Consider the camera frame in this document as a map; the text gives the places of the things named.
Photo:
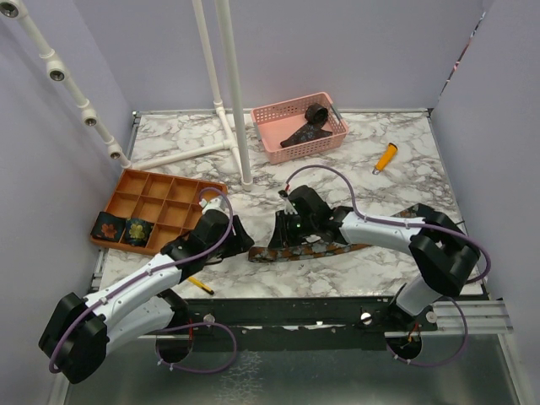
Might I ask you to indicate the yellow handled utility knife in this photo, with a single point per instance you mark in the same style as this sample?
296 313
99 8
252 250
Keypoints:
385 159

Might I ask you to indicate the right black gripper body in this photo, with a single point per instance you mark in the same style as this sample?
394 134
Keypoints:
301 227

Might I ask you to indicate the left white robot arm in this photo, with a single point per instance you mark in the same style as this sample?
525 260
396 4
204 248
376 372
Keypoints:
83 331

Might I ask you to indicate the wooden compartment tray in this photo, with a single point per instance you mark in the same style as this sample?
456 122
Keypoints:
170 202

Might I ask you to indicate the navy yellow-flower rolled tie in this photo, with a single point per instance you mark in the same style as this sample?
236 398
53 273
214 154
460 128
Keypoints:
137 232

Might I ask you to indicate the brown grey floral tie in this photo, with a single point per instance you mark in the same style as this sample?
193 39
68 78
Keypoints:
304 251

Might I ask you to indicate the pink perforated plastic basket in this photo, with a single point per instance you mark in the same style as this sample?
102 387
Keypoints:
276 122

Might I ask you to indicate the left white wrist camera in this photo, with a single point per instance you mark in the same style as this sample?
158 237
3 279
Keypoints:
216 203

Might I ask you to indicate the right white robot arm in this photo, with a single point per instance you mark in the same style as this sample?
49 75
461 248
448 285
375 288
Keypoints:
445 257

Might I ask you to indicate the dark blue-flowered tie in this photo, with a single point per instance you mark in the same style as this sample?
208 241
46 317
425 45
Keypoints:
316 117

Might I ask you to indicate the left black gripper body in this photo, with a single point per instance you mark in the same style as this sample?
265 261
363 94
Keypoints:
217 251

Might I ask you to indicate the black orange-flower rolled tie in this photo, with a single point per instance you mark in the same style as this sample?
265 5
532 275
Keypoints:
108 227

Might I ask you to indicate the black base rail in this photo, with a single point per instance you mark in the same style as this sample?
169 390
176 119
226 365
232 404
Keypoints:
296 324

